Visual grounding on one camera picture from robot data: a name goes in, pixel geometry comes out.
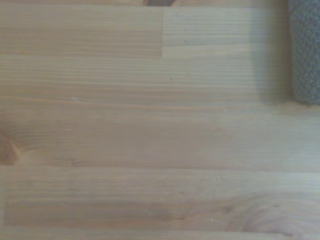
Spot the blue terry cloth towel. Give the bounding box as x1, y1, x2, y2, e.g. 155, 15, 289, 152
287, 0, 320, 107

